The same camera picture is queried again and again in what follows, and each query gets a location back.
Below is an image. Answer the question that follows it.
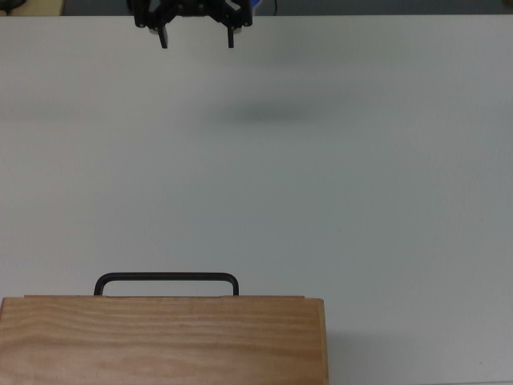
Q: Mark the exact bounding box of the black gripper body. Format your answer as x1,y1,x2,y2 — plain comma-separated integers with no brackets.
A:
175,0,209,19

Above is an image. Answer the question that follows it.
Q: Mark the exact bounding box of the wooden drawer with black handle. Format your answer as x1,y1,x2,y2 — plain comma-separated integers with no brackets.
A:
23,272,306,300

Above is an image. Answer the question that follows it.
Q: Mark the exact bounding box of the light wooden board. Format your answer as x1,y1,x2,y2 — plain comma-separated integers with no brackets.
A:
0,0,65,17

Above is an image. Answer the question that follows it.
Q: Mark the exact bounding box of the wooden cabinet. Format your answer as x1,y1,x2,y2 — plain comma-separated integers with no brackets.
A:
0,296,330,385

